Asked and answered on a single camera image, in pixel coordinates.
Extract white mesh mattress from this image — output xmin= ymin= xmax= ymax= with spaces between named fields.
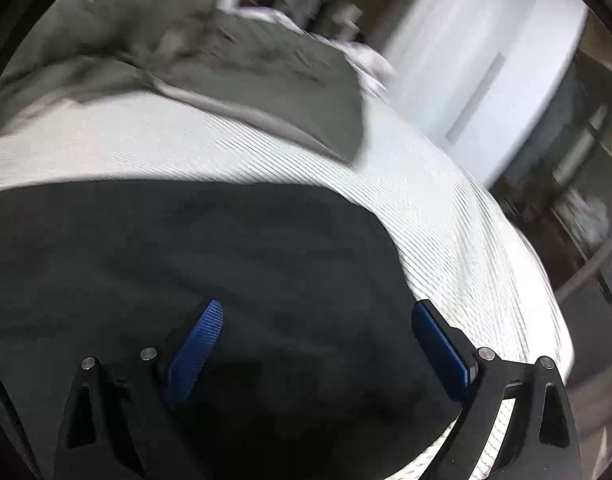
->
xmin=0 ymin=92 xmax=574 ymax=374

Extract dark grey duvet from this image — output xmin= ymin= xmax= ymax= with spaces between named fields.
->
xmin=0 ymin=0 xmax=363 ymax=164

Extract white wardrobe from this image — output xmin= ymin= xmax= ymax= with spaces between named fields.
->
xmin=384 ymin=0 xmax=588 ymax=188

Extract black pants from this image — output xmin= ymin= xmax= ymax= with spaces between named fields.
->
xmin=0 ymin=180 xmax=459 ymax=479

